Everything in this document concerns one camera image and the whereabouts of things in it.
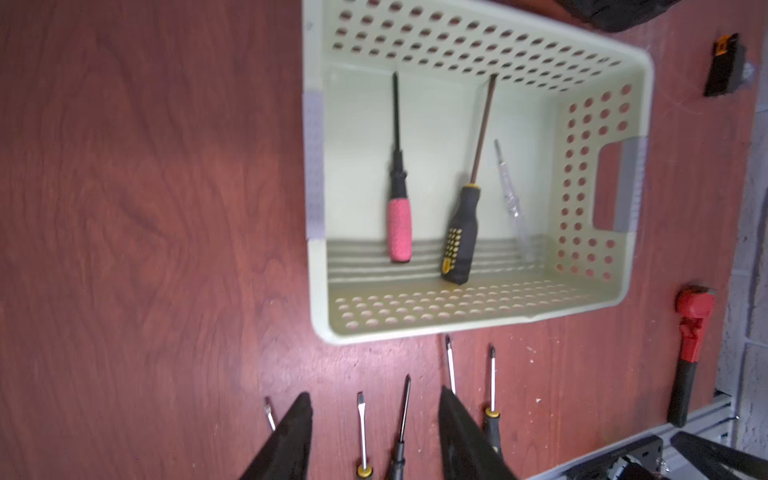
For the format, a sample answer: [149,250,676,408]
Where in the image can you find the clear red handled screwdriver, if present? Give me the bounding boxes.
[264,397,276,432]

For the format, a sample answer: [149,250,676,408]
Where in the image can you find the red handled wrench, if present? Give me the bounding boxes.
[667,285,715,428]

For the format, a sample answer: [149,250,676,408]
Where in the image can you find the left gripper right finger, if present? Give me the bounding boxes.
[438,386,517,480]

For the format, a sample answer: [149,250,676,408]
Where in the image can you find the orange handled black screwdriver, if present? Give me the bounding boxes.
[387,375,411,480]

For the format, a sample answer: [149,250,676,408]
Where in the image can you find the light green perforated bin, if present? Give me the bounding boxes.
[302,1,654,345]

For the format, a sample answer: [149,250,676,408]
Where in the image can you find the black yellow flathead screwdriver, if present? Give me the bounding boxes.
[356,392,373,480]

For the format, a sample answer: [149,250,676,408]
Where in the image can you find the black yellow dotted screwdriver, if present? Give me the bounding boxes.
[441,74,498,285]

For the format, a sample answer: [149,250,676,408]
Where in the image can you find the green black Phillips screwdriver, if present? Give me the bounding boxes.
[445,335,457,395]

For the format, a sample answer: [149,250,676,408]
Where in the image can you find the black plastic tool case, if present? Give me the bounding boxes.
[557,0,679,33]

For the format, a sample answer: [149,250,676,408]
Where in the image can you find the pink handled screwdriver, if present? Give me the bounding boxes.
[387,73,412,263]

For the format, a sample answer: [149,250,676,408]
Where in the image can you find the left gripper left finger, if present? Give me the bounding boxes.
[241,392,313,480]

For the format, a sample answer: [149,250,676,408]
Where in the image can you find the clear handled small screwdriver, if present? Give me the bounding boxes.
[493,139,535,262]

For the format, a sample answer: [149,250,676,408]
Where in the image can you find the black yellow Phillips screwdriver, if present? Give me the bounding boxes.
[484,345,503,457]

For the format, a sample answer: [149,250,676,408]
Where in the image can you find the small black clamp object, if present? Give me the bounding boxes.
[703,33,755,97]

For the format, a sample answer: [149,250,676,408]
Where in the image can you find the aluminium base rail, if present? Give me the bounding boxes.
[536,393,767,479]

